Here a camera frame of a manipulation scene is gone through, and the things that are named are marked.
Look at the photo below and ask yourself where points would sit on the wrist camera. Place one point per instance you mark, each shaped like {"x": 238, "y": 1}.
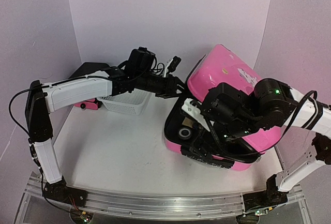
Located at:
{"x": 194, "y": 112}
{"x": 171, "y": 65}

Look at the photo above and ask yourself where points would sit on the white plastic mesh basket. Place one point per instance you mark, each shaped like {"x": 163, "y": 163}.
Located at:
{"x": 129, "y": 103}

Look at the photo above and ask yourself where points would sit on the pink hard-shell suitcase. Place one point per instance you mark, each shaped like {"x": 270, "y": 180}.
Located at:
{"x": 221, "y": 65}

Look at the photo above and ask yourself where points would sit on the round black tin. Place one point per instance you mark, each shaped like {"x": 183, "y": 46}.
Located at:
{"x": 184, "y": 133}

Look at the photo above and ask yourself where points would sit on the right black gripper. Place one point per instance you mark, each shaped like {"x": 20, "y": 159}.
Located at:
{"x": 222, "y": 144}

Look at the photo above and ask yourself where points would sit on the black pink drawer organizer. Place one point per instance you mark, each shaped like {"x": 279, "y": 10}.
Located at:
{"x": 85, "y": 91}

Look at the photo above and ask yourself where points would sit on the small green circuit board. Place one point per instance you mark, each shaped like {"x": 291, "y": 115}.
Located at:
{"x": 86, "y": 218}

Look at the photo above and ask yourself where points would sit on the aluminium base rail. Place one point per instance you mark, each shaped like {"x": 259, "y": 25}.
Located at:
{"x": 237, "y": 207}

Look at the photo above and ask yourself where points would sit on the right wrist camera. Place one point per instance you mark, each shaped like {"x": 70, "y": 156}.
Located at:
{"x": 194, "y": 112}

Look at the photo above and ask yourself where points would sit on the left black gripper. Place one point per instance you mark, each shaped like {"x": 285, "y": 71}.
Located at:
{"x": 171, "y": 88}

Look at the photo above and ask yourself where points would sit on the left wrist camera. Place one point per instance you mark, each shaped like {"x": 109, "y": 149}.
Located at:
{"x": 171, "y": 65}

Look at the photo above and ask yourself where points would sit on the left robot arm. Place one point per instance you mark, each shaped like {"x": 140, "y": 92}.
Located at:
{"x": 91, "y": 80}

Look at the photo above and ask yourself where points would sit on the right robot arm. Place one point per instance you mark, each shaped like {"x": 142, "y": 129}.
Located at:
{"x": 305, "y": 123}

